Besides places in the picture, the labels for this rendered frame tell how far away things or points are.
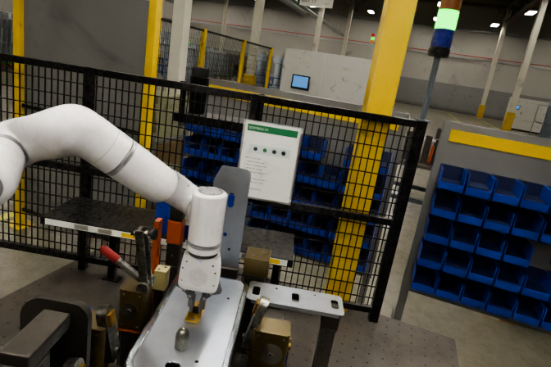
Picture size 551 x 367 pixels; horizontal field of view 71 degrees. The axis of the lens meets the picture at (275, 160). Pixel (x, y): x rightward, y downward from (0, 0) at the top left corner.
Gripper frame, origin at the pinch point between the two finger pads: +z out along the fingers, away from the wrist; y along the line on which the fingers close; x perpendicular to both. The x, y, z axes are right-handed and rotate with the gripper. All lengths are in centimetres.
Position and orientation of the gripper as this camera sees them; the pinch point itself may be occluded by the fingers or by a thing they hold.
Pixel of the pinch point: (197, 303)
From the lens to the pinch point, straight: 110.7
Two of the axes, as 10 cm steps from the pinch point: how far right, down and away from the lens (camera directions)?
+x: 0.7, -2.3, 9.7
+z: -1.5, 9.6, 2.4
